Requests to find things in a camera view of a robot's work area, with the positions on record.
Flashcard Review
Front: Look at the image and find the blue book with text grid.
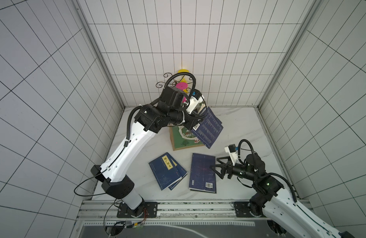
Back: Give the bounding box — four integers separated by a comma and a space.
191, 107, 224, 149

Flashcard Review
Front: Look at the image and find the burlap Christmas canvas bag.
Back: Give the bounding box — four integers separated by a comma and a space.
169, 105, 210, 151

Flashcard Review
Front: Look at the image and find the blue book with label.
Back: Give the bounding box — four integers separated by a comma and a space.
148, 153, 182, 190

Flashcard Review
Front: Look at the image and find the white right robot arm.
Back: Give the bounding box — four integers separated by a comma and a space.
210, 139, 353, 238

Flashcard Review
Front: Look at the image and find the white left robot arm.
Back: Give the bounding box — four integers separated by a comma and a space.
91, 71, 206, 217

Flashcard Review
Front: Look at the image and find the dark blue barcode book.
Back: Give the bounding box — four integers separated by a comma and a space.
189, 153, 217, 193

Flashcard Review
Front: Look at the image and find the pink plastic goblet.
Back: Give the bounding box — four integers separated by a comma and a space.
175, 82, 188, 103

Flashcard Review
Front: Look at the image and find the dark metal cup stand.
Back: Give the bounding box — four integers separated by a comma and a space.
155, 72, 196, 89

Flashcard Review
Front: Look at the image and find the yellow plastic goblet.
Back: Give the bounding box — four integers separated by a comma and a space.
177, 69, 192, 84

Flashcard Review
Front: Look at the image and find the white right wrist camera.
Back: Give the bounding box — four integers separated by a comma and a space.
225, 144, 239, 166

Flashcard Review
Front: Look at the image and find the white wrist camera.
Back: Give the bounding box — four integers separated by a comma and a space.
225, 144, 239, 166
186, 89, 203, 114

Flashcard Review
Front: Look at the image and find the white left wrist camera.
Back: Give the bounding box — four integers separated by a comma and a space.
186, 89, 203, 114

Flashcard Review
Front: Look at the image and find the metal base rail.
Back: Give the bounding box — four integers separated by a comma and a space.
77, 200, 268, 226

